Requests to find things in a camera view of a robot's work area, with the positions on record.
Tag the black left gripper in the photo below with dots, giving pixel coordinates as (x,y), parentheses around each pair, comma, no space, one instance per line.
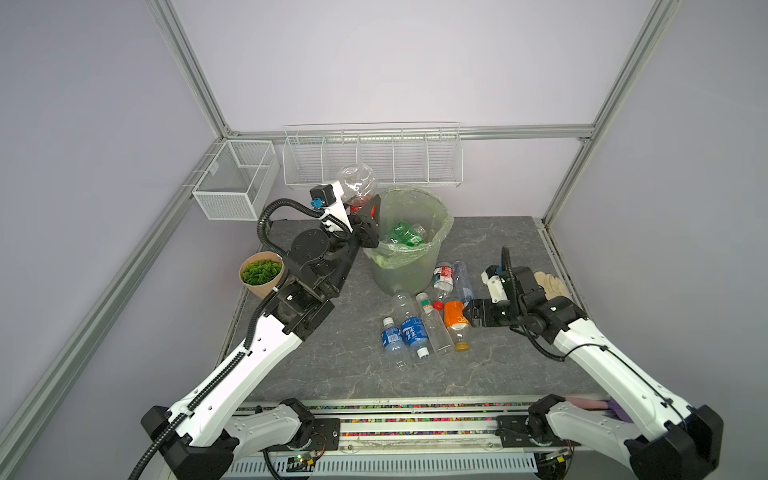
(368,231)

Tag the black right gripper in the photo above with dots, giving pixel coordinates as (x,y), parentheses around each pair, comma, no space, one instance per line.
(486,305)

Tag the orange label bottle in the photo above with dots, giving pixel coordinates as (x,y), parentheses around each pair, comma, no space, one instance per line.
(457,325)

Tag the crushed green bottle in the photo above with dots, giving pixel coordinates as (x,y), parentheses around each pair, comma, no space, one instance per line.
(402,234)

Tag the clear bottle pale cap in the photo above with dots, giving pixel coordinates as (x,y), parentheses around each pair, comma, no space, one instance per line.
(419,231)

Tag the red label purple cap bottle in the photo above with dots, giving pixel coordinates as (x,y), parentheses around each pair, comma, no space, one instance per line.
(359,185)

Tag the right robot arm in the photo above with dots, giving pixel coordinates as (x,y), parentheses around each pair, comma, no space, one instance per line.
(661,435)

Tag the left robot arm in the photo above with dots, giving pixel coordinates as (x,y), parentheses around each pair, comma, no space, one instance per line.
(201,436)

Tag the green bagged waste bin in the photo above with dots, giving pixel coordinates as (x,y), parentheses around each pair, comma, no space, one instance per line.
(397,267)

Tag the clear bottle blue cap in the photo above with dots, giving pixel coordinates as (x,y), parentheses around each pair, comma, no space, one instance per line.
(462,282)

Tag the clear bottle green cap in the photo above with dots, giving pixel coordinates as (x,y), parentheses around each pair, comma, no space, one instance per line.
(439,337)

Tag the red label cola bottle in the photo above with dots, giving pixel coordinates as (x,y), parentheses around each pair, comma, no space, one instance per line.
(443,277)

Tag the blue label bottle white cap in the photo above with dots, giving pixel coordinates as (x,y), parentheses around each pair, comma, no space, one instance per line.
(411,325)

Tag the beige wooden brush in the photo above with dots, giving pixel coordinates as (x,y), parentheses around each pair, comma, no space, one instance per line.
(552,285)

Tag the small blue label bottle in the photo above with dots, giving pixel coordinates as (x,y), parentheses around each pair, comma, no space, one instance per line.
(394,344)

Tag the beige plant pot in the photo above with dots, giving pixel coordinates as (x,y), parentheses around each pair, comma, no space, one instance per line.
(262,290)

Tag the green artificial plant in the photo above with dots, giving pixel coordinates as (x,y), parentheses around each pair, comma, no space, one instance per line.
(261,272)

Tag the white mesh side basket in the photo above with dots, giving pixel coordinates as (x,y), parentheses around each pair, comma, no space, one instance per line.
(237,181)

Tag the purple pink tool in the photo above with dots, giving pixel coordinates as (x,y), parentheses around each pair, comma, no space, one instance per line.
(608,405)

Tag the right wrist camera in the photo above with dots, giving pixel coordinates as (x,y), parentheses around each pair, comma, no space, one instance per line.
(495,285)

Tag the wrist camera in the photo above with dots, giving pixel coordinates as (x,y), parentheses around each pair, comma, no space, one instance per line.
(327,199)
(495,285)

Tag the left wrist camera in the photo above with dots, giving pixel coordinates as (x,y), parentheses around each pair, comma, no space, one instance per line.
(327,199)

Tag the white wire wall basket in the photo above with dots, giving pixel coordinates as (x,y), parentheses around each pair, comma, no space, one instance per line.
(408,153)

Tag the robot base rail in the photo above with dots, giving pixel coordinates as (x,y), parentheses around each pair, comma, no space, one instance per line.
(425,438)

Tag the aluminium frame corner post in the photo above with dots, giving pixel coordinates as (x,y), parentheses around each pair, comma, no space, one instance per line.
(172,30)

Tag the right aluminium frame post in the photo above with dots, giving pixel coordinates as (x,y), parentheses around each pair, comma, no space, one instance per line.
(654,27)

